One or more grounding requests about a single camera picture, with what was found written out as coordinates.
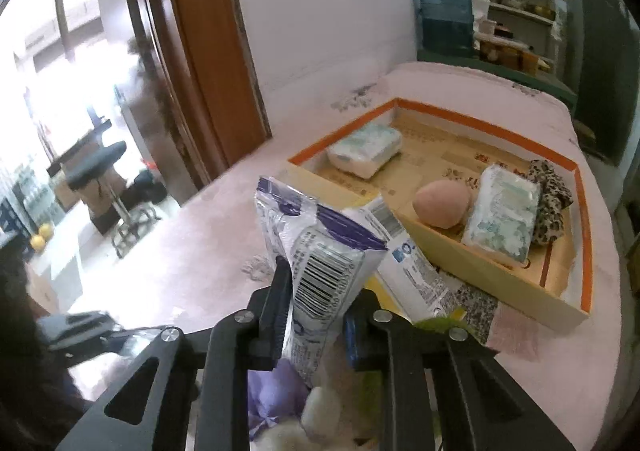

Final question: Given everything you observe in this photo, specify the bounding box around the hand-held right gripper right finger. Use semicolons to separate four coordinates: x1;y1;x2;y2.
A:
342;288;576;451

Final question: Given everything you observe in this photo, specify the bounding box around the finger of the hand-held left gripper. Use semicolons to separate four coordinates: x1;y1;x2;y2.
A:
107;326;168;357
60;312;113;332

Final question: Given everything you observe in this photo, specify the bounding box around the brown wooden door frame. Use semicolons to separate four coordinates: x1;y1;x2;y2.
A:
119;0;273;192

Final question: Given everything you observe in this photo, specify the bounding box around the purple and white plastic packet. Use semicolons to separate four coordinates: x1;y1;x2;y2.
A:
254;176;390;389

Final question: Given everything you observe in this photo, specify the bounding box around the peach egg-shaped sponge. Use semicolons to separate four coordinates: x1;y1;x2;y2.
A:
413;180;472;230

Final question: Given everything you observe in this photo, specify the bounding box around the black stool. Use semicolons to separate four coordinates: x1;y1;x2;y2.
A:
66;141;161;259

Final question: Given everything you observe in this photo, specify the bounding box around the leopard print scrunchie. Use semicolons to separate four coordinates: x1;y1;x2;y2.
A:
527;158;574;246

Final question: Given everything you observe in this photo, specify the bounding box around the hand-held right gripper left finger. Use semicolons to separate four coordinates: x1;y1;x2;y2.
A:
55;256;293;451

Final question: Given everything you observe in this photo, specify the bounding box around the small tissue pack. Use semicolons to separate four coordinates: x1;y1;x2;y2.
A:
461;164;542;263
327;124;402;179

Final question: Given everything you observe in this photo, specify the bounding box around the person's dark clothing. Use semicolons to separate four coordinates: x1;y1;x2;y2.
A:
0;251;88;451

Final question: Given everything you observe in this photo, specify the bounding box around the cardboard box with orange rim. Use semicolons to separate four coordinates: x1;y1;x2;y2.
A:
287;98;594;328

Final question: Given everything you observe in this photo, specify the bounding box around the blue water jug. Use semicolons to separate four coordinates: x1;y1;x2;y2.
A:
413;0;476;57

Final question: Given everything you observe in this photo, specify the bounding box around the beige and purple plush toy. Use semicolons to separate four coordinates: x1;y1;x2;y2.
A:
248;358;351;451

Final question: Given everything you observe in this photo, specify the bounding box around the row of brown jars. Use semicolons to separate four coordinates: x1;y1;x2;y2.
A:
477;38;551;72

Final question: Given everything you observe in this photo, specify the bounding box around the dark refrigerator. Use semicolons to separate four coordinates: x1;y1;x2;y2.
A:
567;0;640;167

